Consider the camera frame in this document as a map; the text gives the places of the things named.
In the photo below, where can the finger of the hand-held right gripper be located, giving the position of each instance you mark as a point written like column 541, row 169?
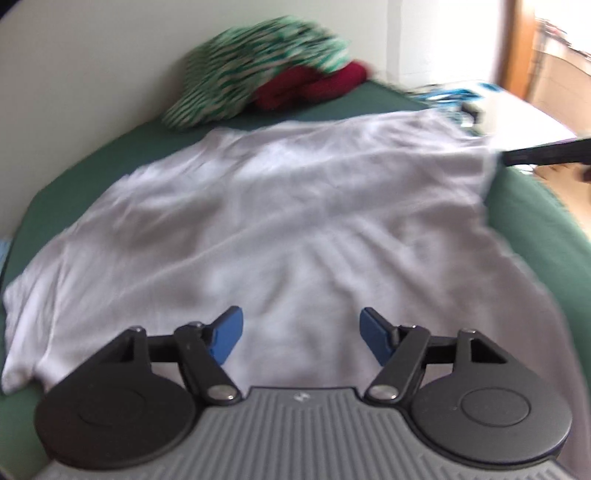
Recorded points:
column 545, row 153

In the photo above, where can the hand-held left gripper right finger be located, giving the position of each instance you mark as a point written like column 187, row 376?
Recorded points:
column 375, row 333

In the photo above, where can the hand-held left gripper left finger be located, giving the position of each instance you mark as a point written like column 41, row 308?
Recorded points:
column 227, row 333

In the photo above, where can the white t-shirt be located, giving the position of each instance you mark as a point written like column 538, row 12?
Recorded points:
column 286, row 221

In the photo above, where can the blue and white packet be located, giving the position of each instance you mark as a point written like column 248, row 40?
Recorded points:
column 455, row 92

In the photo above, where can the green bed sheet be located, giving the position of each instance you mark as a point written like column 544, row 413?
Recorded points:
column 92, row 152

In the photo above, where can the dark red garment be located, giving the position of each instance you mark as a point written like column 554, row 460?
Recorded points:
column 314, row 85

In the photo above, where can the green white striped garment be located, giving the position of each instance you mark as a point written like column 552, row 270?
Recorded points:
column 240, row 69

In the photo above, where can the wooden door frame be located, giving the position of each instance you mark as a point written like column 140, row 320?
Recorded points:
column 519, row 46

